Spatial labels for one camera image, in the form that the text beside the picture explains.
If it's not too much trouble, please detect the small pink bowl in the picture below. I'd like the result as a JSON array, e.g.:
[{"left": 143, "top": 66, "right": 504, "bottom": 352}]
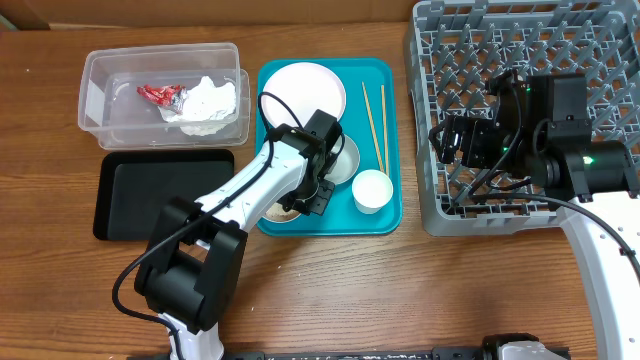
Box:
[{"left": 263, "top": 202, "right": 301, "bottom": 223}]

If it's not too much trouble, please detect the grey round bowl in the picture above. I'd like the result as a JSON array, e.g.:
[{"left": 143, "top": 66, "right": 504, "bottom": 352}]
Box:
[{"left": 325, "top": 136, "right": 360, "bottom": 185}]

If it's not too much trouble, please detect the white paper cup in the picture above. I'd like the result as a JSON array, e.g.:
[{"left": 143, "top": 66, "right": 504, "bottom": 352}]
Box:
[{"left": 352, "top": 169, "right": 394, "bottom": 214}]

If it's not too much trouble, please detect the red foil snack wrapper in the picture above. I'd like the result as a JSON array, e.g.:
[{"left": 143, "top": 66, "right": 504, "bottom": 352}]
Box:
[{"left": 137, "top": 85, "right": 187, "bottom": 113}]

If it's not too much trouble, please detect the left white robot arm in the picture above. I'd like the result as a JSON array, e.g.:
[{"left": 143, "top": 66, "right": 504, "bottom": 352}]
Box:
[{"left": 134, "top": 110, "right": 343, "bottom": 359}]

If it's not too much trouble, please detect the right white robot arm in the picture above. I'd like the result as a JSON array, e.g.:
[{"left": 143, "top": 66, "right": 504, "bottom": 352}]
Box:
[{"left": 429, "top": 70, "right": 639, "bottom": 359}]

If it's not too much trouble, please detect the grey dishwasher rack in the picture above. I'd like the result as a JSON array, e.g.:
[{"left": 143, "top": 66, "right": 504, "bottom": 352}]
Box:
[{"left": 405, "top": 0, "right": 639, "bottom": 236}]

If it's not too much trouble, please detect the clear plastic waste bin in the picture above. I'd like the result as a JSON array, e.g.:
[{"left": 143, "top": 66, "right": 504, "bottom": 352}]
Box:
[{"left": 78, "top": 42, "right": 251, "bottom": 151}]

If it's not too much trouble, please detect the teal plastic tray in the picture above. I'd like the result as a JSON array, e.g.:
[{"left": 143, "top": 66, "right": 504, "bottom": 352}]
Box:
[{"left": 257, "top": 58, "right": 403, "bottom": 237}]

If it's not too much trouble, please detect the large white round plate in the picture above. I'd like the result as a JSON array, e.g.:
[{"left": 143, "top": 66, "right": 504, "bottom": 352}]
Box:
[{"left": 261, "top": 62, "right": 346, "bottom": 127}]

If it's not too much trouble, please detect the crumpled white tissue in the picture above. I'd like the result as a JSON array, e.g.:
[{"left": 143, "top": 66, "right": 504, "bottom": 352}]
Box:
[{"left": 159, "top": 76, "right": 237, "bottom": 136}]

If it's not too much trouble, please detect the black tray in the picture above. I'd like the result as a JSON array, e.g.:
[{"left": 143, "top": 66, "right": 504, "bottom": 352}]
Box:
[{"left": 93, "top": 149, "right": 234, "bottom": 241}]

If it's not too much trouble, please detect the black rail at table edge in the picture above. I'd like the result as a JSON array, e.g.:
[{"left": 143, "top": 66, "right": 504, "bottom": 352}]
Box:
[{"left": 127, "top": 333, "right": 571, "bottom": 360}]

